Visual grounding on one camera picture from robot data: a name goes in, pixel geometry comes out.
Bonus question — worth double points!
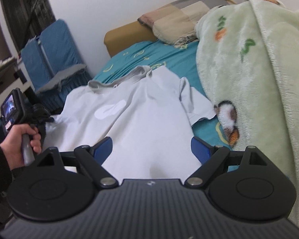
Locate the stack of white papers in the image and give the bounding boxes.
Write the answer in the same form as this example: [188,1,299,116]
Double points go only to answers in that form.
[0,57,17,73]

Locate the bed with teal patterned sheet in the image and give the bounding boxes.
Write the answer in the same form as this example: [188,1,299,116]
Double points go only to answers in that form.
[0,40,234,175]

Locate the blue covered chair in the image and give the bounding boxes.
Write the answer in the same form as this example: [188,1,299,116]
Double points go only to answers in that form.
[20,37,45,91]
[36,19,91,111]

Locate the person's left hand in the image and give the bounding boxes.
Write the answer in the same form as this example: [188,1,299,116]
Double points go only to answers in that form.
[0,124,42,171]

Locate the grey seat cushion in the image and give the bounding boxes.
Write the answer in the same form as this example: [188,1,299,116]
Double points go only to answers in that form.
[36,64,87,93]

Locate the dark-legged table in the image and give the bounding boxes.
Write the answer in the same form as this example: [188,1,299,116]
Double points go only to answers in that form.
[0,57,35,100]

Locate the green fleece printed blanket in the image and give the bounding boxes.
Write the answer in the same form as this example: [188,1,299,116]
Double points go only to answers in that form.
[194,0,299,234]

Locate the mustard bed headboard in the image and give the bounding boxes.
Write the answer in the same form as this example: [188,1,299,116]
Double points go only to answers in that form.
[104,21,157,58]

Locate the light grey shirt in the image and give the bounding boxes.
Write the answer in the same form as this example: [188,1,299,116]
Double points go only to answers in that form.
[43,65,217,180]

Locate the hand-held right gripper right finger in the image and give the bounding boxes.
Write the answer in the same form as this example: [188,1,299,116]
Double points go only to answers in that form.
[185,136,268,187]

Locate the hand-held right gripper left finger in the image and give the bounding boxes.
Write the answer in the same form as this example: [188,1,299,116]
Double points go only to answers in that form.
[35,137,119,188]

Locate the plaid beige pillow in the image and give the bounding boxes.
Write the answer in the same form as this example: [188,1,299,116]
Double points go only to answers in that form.
[138,0,237,47]

